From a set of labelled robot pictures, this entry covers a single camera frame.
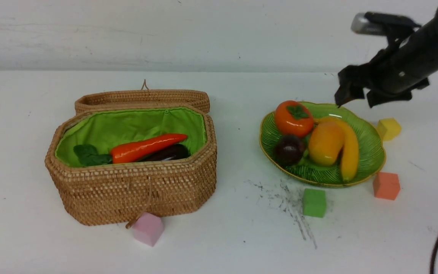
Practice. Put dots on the green ribbed glass plate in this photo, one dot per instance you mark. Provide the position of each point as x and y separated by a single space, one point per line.
372 155

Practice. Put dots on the orange yellow plastic mango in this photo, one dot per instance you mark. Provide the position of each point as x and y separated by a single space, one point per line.
325 143

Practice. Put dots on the dark purple plastic eggplant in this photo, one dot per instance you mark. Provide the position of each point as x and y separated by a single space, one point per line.
173 152

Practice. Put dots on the orange foam cube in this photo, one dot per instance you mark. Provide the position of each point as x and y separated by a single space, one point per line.
386 186

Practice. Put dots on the green foam cube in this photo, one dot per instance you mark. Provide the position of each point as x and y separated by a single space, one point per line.
314 202

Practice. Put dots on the yellow foam cube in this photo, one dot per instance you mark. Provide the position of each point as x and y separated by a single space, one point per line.
388 129

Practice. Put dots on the dark purple plastic mangosteen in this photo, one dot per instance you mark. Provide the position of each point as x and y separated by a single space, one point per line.
289 150

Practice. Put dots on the yellow plastic banana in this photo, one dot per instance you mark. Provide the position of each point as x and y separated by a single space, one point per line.
350 155

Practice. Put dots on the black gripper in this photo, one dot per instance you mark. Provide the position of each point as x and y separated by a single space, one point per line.
411 56

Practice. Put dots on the woven basket green lining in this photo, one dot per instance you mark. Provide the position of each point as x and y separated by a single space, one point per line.
94 191

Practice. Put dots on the pink foam cube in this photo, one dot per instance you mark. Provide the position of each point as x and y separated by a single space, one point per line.
148 229

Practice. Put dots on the orange plastic persimmon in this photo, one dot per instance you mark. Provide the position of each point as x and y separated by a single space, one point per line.
293 118

